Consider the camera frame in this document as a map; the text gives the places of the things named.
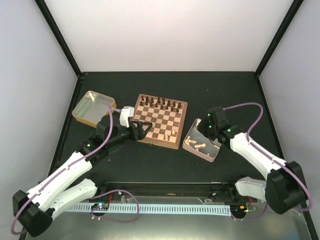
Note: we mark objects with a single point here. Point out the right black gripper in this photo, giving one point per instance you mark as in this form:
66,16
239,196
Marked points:
202,125

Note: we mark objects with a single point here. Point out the pink tin with pieces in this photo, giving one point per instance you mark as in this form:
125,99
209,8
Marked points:
197,144

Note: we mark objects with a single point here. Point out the black mounting rail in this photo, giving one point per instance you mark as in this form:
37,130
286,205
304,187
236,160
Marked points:
226,192

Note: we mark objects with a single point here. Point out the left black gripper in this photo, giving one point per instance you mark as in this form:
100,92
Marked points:
140,135

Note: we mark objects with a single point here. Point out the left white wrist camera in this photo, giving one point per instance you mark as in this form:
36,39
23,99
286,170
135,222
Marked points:
126,113

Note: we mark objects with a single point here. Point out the dark chess pieces row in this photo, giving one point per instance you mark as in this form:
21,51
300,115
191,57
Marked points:
148,101

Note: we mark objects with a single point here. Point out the wooden chess board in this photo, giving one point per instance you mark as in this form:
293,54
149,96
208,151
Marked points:
163,122

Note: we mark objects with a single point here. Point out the gold metal tin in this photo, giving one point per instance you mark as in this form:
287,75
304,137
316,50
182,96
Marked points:
92,107

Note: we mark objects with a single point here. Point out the light blue cable duct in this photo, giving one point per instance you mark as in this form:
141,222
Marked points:
169,209

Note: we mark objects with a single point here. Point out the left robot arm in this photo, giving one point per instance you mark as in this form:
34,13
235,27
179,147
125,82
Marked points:
38,207

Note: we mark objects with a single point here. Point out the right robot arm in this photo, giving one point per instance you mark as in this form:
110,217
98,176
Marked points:
283,187

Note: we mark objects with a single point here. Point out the small circuit board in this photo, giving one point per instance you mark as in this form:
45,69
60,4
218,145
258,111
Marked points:
100,206

